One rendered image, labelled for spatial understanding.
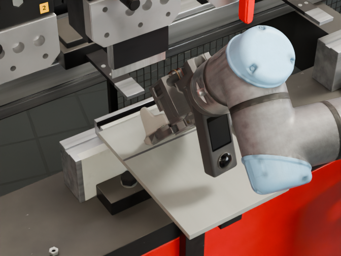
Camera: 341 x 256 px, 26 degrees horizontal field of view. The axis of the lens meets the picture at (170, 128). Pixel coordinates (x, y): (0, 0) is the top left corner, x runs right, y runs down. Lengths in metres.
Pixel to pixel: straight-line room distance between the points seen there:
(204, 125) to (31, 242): 0.36
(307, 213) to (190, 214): 0.46
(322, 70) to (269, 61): 0.65
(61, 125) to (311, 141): 1.98
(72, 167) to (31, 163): 1.44
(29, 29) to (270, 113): 0.34
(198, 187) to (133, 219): 0.17
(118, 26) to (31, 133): 1.74
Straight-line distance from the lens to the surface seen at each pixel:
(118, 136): 1.18
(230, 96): 0.89
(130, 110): 1.24
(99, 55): 1.36
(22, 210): 1.26
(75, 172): 1.21
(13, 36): 0.99
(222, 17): 1.59
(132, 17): 1.07
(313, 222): 1.52
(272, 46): 0.87
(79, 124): 2.79
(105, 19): 1.05
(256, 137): 0.87
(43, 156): 2.67
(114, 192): 1.23
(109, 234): 1.20
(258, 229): 1.40
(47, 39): 1.02
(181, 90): 1.04
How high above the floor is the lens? 1.77
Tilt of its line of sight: 40 degrees down
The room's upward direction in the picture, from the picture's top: straight up
